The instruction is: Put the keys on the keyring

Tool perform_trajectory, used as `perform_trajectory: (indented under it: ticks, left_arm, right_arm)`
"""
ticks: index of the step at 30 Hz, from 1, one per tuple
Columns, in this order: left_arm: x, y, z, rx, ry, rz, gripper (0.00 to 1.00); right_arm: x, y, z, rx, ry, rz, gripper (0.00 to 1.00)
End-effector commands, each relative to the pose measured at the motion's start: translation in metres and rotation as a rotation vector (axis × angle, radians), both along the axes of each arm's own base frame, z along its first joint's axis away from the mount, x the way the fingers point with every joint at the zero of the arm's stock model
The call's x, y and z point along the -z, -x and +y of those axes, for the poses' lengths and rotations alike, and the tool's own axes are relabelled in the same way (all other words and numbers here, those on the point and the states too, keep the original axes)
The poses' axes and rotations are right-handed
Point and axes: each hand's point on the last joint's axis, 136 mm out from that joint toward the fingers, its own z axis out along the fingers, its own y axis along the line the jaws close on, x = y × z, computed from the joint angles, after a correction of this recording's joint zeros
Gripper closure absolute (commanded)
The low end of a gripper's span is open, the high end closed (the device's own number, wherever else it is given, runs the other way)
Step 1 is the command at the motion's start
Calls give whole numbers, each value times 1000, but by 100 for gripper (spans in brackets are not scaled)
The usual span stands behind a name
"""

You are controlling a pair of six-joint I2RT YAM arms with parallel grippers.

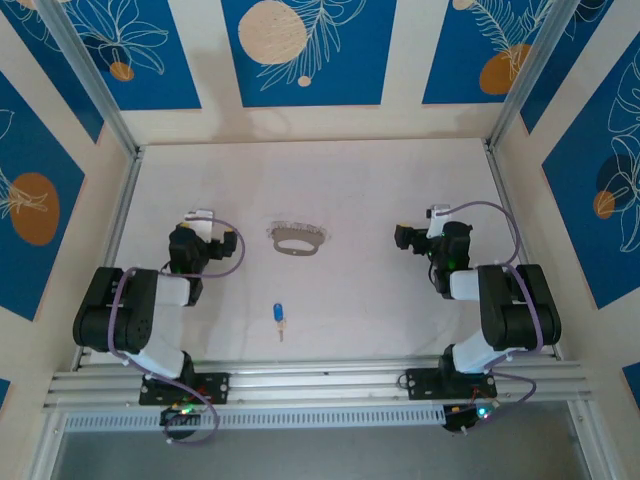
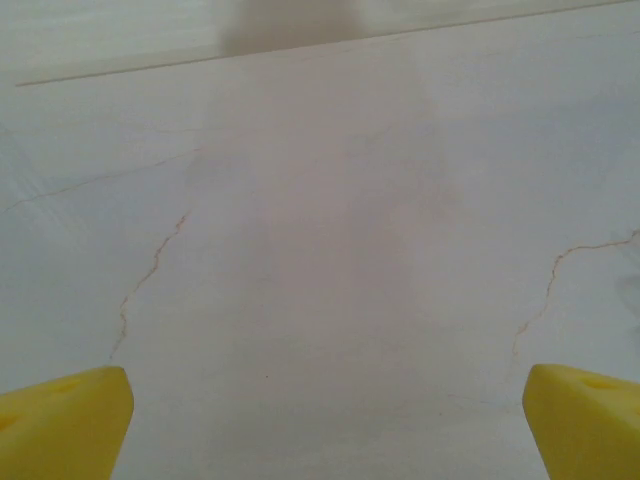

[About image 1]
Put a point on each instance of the key with blue head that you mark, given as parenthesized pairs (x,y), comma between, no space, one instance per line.
(277,312)

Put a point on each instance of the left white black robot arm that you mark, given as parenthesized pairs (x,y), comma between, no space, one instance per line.
(115,310)

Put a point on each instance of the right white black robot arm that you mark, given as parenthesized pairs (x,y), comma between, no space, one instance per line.
(520,310)

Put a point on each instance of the black controller board with LED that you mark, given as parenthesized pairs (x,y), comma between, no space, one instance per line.
(457,422)
(172,416)

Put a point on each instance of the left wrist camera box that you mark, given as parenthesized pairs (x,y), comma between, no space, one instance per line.
(200,220)

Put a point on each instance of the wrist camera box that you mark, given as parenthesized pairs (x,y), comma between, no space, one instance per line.
(439,220)
(200,220)

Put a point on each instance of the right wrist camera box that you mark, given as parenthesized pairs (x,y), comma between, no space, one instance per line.
(439,220)

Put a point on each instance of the aluminium table side rail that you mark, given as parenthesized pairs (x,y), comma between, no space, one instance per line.
(126,200)
(500,172)

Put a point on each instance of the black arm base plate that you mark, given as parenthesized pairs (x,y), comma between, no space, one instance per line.
(420,382)
(215,387)

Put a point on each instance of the long aluminium mounting rail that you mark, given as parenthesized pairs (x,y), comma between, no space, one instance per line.
(325,387)

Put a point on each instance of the aluminium frame post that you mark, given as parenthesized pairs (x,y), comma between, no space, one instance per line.
(90,70)
(540,70)

